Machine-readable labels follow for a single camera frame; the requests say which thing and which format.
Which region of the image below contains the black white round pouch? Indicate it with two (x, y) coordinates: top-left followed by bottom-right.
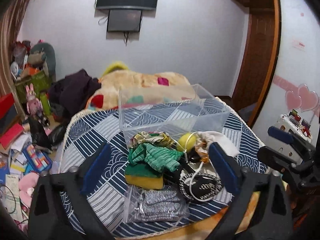
(176, 167), (223, 203)

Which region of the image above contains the white drawstring pouch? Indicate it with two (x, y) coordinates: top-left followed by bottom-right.
(195, 131), (240, 159)

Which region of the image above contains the yellow green sponge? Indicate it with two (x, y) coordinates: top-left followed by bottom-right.
(125, 163), (164, 190)

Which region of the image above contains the yellow felt ball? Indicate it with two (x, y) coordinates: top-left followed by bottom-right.
(176, 133), (197, 152)

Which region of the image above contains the green knitted cloth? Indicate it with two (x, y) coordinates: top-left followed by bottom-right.
(128, 143), (184, 172)

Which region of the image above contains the floral fabric scrunchie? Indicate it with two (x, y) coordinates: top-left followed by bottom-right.
(130, 132), (175, 148)

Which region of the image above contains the clear plastic storage box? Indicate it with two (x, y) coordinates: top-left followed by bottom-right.
(119, 84), (230, 145)

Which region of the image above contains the white toy vehicle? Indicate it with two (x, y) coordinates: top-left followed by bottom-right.
(266, 112), (315, 165)

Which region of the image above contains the blue white patterned cloth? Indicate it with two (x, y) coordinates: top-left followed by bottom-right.
(59, 98), (267, 239)

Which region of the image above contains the pink heart decoration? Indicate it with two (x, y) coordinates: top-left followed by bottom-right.
(285, 84), (319, 113)

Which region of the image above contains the colourful blue book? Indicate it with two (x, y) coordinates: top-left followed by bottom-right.
(22, 144), (52, 173)

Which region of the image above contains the black plastic bag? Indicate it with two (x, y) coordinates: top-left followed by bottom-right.
(28, 116), (68, 150)

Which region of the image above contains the silver glitter cloth in bag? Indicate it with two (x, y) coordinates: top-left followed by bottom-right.
(123, 185), (189, 223)

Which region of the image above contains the dark purple clothing pile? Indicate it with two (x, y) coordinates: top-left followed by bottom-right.
(48, 69), (101, 119)

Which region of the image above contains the beige plush blanket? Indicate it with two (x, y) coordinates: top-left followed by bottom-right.
(86, 69), (190, 110)

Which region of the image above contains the green bottle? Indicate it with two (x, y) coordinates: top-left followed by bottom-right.
(40, 92), (51, 115)

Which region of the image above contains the brown wooden door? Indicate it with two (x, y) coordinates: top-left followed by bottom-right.
(232, 0), (280, 127)

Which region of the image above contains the pink slipper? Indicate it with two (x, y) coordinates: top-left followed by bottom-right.
(18, 172), (39, 208)

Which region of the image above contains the pink bunny doll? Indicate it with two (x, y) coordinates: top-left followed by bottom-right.
(25, 83), (43, 115)

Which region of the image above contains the yellow green plush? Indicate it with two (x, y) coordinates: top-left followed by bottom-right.
(102, 61), (129, 77)

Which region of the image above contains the green cardboard box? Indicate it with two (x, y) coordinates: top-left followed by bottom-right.
(15, 71), (53, 103)

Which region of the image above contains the red box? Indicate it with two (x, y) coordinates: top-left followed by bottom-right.
(0, 93), (15, 118)

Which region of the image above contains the green dinosaur plush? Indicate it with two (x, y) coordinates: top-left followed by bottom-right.
(27, 42), (56, 81)

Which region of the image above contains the striped brown curtain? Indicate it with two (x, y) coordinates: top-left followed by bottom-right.
(0, 0), (42, 98)

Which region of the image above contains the small grey wall monitor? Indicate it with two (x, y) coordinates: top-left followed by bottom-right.
(107, 9), (143, 33)

